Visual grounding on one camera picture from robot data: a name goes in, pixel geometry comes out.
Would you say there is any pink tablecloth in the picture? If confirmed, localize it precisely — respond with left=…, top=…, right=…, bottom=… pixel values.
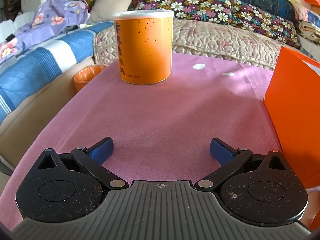
left=0, top=52, right=320, bottom=230

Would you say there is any beige pillow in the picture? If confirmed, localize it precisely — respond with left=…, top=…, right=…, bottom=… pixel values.
left=87, top=0, right=138, bottom=23

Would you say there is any purple floral cloth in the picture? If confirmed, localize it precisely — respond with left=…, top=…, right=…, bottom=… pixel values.
left=0, top=0, right=90, bottom=64

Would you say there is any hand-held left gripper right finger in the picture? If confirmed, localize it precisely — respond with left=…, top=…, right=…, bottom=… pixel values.
left=194, top=138, right=292, bottom=192

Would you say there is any orange waste bin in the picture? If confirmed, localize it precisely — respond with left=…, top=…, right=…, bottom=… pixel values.
left=73, top=65, right=107, bottom=92

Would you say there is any orange canister with white lid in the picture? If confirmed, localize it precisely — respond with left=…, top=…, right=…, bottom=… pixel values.
left=112, top=9, right=174, bottom=85

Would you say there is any stack of papers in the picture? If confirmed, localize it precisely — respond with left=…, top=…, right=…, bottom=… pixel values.
left=296, top=6, right=320, bottom=46

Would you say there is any orange cardboard box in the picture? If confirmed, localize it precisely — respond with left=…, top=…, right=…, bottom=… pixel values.
left=263, top=46, right=320, bottom=189

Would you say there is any tan sofa seat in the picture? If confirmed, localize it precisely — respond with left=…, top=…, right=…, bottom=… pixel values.
left=0, top=55, right=96, bottom=177

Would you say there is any blue striped blanket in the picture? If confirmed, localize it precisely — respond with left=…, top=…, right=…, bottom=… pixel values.
left=0, top=21, right=114, bottom=125

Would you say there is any floral cushion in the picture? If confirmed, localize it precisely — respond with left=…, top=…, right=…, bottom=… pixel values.
left=230, top=0, right=300, bottom=48
left=129, top=0, right=233, bottom=22

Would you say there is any white cloth cover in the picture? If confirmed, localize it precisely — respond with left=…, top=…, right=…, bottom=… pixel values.
left=0, top=11, right=36, bottom=44

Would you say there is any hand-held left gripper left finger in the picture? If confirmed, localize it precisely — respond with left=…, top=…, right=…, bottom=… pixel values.
left=36, top=137, right=129, bottom=190

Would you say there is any beige quilted blanket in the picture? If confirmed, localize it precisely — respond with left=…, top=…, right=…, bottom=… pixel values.
left=93, top=19, right=304, bottom=71

